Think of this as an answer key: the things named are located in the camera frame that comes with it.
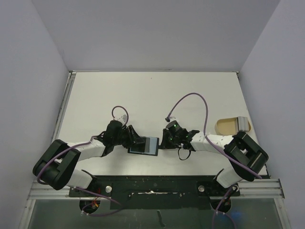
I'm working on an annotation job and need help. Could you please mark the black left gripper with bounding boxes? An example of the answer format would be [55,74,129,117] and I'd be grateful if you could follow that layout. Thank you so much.
[113,125,144,148]

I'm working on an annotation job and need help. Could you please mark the black leather card holder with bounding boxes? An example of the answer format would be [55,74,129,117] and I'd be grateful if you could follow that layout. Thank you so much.
[128,136,159,156]

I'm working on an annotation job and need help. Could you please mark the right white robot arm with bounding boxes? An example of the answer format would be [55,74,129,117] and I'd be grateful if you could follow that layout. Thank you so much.
[159,120,269,195]

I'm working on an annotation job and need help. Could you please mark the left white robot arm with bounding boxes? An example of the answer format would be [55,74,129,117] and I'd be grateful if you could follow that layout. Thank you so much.
[32,120,145,196]

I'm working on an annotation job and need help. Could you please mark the beige card tray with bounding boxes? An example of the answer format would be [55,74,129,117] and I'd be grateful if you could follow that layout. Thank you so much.
[214,117,252,135]

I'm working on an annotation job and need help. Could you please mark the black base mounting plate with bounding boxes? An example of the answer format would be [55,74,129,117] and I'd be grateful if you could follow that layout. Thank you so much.
[69,176,240,213]

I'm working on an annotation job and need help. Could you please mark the black looped wrist cable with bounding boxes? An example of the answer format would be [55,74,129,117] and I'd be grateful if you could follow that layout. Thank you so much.
[178,146,193,161]

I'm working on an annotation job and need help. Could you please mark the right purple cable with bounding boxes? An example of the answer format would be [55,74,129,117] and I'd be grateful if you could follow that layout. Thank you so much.
[164,92,262,180]

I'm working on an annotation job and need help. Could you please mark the left aluminium rail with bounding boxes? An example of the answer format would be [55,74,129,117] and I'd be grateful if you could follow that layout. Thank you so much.
[32,71,78,190]

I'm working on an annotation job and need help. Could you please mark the aluminium rail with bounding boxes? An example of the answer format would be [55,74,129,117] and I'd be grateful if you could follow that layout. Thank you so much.
[238,179,285,198]
[32,71,78,190]

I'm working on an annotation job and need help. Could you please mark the right aluminium rail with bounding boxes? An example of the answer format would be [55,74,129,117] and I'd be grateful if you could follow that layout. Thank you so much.
[238,179,285,198]

